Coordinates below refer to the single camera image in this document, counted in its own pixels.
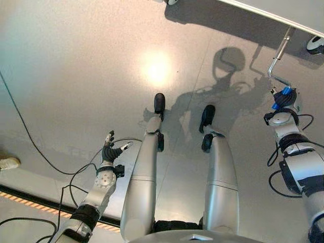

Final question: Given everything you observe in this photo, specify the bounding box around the dark robot foot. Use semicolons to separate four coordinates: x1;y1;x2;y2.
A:
198;104;216;134
154;93;167;115

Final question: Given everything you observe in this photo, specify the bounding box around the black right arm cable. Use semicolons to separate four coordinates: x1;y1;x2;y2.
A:
267;113;324;198

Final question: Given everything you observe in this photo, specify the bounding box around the right silver robot leg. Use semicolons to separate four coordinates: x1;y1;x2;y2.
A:
201;126;240;236

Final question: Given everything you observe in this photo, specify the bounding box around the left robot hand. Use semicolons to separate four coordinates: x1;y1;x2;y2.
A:
101;130;134;164

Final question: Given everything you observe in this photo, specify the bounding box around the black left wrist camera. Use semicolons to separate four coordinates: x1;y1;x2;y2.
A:
113;164;126;177

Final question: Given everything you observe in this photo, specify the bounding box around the left dark robot foot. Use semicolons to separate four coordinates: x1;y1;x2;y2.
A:
154;93;167;115

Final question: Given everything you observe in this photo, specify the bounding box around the black looped floor cable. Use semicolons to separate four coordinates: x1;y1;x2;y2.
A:
0;163;98;243

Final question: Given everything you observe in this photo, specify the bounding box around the silver robot leg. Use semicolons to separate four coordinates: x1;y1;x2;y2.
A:
201;126;240;236
119;113;165;241

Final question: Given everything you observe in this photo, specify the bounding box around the silver robot torso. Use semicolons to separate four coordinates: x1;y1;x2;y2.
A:
128;219;264;243

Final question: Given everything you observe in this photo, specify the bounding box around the long black floor cable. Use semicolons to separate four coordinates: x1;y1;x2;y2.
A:
0;70;143;176

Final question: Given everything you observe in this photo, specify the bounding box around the silver bed crank blue grip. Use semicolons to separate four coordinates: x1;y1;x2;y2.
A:
267;28;293;110

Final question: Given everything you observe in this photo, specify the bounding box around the left silver robot leg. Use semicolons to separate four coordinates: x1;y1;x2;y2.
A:
119;113;165;241

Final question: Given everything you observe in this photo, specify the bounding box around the black orange floor strip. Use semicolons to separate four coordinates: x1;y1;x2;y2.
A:
0;184;122;233

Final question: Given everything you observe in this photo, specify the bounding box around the person's white shoe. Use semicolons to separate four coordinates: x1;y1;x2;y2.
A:
0;156;21;171

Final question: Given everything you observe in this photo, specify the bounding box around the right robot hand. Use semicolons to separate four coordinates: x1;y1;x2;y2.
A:
272;87;303;112

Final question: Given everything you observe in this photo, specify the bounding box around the white hospital bed frame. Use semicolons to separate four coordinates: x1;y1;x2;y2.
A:
218;0;324;37

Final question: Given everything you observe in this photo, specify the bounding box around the right dark robot foot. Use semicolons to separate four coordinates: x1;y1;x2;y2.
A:
198;104;216;134

